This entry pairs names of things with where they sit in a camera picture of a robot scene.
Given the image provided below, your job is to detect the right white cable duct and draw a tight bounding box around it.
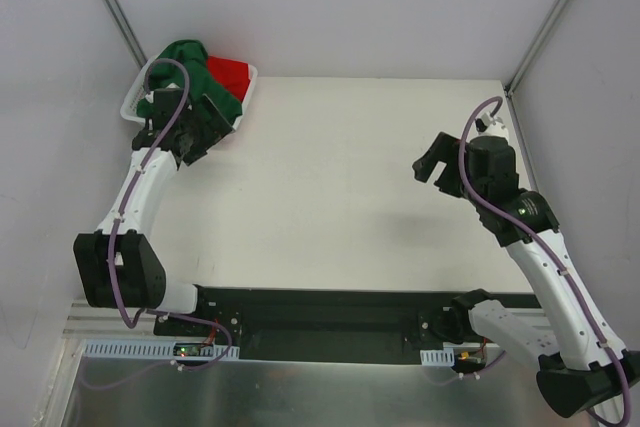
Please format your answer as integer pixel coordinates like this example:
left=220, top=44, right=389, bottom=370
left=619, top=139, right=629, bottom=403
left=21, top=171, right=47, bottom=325
left=420, top=348, right=455, bottom=368

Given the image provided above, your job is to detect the aluminium frame post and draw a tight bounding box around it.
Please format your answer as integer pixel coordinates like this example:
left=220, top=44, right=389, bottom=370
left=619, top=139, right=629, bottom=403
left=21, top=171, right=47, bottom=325
left=102, top=0, right=148, bottom=68
left=504, top=0, right=572, bottom=99

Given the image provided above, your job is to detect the red t shirt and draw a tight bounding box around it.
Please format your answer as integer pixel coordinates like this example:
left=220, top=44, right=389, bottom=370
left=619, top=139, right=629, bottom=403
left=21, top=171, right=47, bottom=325
left=206, top=56, right=250, bottom=102

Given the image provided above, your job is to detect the white plastic basket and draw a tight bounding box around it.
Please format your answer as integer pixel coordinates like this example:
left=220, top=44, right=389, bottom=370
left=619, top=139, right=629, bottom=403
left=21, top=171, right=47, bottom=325
left=120, top=55, right=258, bottom=130

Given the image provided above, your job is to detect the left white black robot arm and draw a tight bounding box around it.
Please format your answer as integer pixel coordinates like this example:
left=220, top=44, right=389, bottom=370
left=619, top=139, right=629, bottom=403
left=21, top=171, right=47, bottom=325
left=73, top=87, right=235, bottom=336

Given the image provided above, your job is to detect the right aluminium frame post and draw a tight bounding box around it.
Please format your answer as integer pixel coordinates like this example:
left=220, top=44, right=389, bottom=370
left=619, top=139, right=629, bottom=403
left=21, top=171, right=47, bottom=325
left=504, top=0, right=572, bottom=99

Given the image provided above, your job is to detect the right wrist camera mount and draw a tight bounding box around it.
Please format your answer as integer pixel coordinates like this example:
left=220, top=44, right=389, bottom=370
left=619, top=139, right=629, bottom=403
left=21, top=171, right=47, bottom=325
left=475, top=113, right=509, bottom=141

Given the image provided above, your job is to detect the left white cable duct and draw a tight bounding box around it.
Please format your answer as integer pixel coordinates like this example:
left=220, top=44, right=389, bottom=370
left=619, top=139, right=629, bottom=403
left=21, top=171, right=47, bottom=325
left=84, top=340, right=240, bottom=362

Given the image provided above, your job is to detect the left aluminium frame post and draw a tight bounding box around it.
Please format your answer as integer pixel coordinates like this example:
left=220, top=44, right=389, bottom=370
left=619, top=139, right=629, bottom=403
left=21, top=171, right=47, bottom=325
left=102, top=0, right=148, bottom=68

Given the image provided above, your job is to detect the white cable duct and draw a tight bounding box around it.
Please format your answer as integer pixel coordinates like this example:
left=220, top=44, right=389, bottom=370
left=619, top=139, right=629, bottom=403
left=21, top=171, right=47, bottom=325
left=84, top=340, right=240, bottom=362
left=420, top=348, right=455, bottom=368

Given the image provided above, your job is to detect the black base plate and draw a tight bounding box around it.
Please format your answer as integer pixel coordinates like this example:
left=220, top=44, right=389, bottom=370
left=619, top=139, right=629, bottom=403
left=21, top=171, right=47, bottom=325
left=153, top=287, right=481, bottom=365

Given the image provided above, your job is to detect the green t shirt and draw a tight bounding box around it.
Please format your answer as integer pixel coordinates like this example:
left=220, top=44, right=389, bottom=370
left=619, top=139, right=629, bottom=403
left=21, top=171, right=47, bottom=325
left=136, top=40, right=242, bottom=127

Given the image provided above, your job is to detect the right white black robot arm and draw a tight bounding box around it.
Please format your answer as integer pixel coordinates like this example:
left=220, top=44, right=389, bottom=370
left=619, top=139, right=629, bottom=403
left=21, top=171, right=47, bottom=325
left=413, top=132, right=639, bottom=426

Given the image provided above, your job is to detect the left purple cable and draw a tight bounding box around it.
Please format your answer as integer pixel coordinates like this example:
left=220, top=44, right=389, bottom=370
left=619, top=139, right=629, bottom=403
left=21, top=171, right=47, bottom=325
left=79, top=59, right=234, bottom=391

